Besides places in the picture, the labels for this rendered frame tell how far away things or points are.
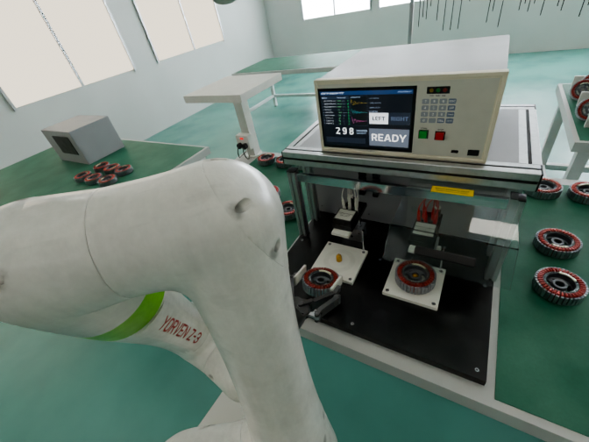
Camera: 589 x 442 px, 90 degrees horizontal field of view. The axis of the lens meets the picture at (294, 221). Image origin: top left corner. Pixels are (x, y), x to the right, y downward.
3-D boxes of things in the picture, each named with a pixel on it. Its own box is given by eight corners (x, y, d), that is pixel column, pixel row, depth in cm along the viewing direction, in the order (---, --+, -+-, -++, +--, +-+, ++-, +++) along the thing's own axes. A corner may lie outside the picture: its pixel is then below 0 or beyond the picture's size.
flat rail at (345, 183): (513, 211, 71) (516, 202, 69) (293, 181, 100) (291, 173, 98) (513, 209, 71) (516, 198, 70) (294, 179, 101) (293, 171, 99)
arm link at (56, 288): (69, 278, 20) (88, 153, 27) (-130, 328, 19) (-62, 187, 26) (175, 329, 36) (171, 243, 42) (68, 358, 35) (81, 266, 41)
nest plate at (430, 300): (436, 310, 80) (437, 308, 79) (381, 294, 87) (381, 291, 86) (445, 272, 90) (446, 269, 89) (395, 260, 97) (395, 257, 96)
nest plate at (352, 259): (352, 285, 92) (352, 282, 91) (309, 272, 99) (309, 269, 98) (368, 253, 101) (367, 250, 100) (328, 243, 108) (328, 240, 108)
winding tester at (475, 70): (486, 164, 70) (509, 71, 58) (322, 151, 91) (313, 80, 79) (493, 106, 95) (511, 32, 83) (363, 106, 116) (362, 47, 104)
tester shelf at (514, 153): (536, 192, 66) (543, 174, 63) (283, 164, 99) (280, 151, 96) (530, 118, 94) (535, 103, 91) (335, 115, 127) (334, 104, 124)
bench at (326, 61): (375, 129, 368) (375, 63, 323) (244, 124, 468) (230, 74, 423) (394, 104, 425) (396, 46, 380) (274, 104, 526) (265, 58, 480)
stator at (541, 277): (568, 314, 75) (574, 305, 73) (521, 287, 84) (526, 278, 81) (592, 293, 79) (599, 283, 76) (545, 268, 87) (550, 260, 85)
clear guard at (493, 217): (509, 291, 55) (519, 270, 52) (382, 260, 67) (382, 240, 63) (511, 196, 76) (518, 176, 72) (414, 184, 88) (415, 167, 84)
